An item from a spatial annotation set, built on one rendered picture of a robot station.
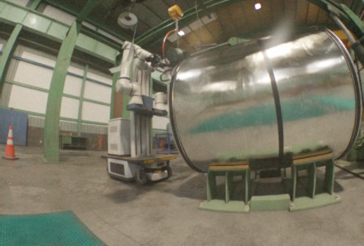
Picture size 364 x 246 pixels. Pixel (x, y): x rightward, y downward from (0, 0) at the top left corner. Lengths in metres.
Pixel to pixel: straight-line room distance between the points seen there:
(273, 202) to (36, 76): 11.56
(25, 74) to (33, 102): 1.97
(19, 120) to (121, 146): 8.52
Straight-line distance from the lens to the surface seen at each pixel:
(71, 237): 0.90
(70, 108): 11.21
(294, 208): 1.05
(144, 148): 2.15
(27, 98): 10.91
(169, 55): 1.56
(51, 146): 3.69
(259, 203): 1.04
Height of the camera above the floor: 0.49
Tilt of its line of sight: 13 degrees up
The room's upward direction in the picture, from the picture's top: 3 degrees counter-clockwise
